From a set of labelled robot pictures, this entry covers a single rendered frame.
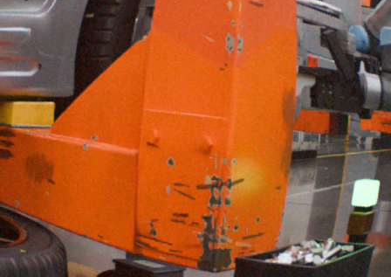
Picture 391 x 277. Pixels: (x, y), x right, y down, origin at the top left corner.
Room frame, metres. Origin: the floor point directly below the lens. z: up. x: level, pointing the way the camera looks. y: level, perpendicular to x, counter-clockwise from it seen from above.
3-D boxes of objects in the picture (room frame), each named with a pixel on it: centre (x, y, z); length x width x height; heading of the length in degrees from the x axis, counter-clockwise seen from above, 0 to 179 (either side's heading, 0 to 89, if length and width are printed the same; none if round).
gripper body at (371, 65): (2.00, -0.43, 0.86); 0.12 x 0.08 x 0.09; 143
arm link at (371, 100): (1.65, -0.36, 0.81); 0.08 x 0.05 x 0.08; 6
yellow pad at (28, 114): (1.59, 0.37, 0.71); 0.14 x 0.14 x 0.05; 52
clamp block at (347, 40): (1.91, -0.32, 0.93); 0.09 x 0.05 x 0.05; 52
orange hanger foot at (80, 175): (1.48, 0.23, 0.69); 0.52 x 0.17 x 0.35; 52
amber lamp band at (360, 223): (1.24, -0.28, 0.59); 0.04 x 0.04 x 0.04; 52
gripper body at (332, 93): (1.64, -0.28, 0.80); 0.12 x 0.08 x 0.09; 96
